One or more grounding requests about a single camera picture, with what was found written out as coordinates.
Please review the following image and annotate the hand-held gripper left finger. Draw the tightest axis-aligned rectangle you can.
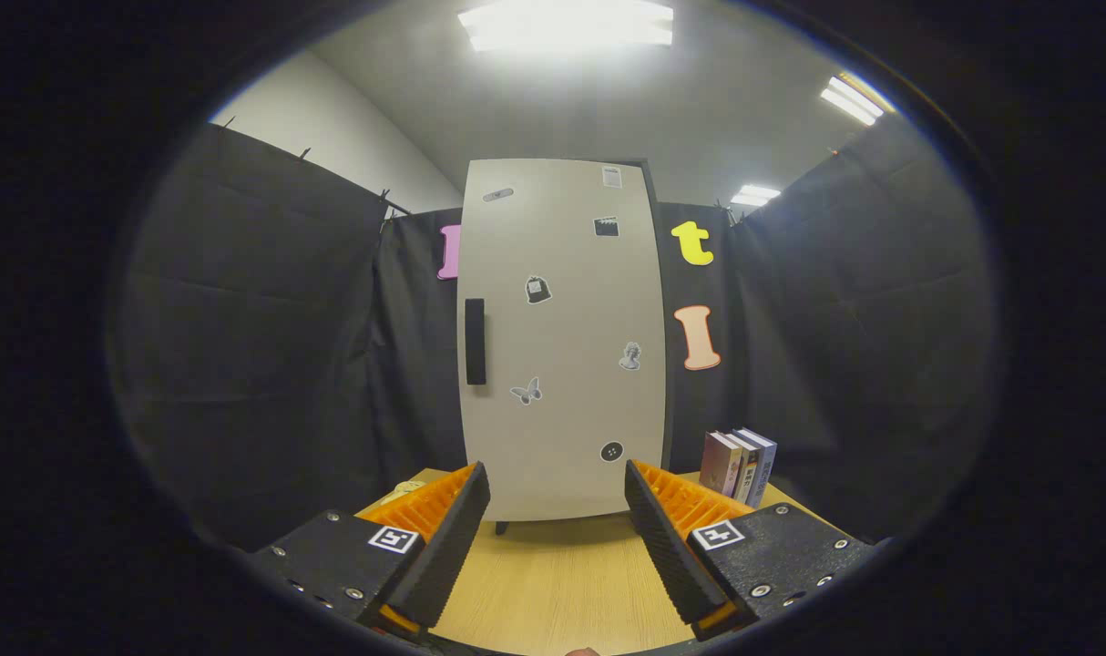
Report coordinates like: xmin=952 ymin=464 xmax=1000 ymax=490
xmin=248 ymin=461 xmax=492 ymax=641

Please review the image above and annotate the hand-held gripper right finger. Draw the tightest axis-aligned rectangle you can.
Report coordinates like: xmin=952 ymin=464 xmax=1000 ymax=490
xmin=624 ymin=458 xmax=882 ymax=641

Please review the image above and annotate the black door handle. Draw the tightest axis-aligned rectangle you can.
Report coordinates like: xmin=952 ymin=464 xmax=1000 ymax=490
xmin=465 ymin=298 xmax=487 ymax=386

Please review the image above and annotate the pale grey cabinet door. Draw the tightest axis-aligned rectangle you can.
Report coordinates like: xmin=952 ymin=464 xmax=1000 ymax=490
xmin=457 ymin=159 xmax=668 ymax=523

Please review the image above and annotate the dark grey cabinet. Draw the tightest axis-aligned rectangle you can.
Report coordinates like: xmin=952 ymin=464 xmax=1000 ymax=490
xmin=496 ymin=159 xmax=674 ymax=536

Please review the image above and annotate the pink cover book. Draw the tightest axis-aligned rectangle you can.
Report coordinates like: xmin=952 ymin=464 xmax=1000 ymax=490
xmin=700 ymin=431 xmax=743 ymax=497

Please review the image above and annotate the dark spine book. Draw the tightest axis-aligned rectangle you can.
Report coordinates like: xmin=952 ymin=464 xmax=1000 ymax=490
xmin=728 ymin=431 xmax=760 ymax=504

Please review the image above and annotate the blue grey book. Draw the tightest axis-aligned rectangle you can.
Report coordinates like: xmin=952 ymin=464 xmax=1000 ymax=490
xmin=740 ymin=427 xmax=778 ymax=509

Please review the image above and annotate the black backdrop cloth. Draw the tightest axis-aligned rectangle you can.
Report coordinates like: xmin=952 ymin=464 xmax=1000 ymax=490
xmin=111 ymin=114 xmax=1000 ymax=548

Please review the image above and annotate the large bright ceiling light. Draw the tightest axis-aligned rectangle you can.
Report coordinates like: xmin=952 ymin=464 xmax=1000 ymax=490
xmin=457 ymin=0 xmax=675 ymax=51

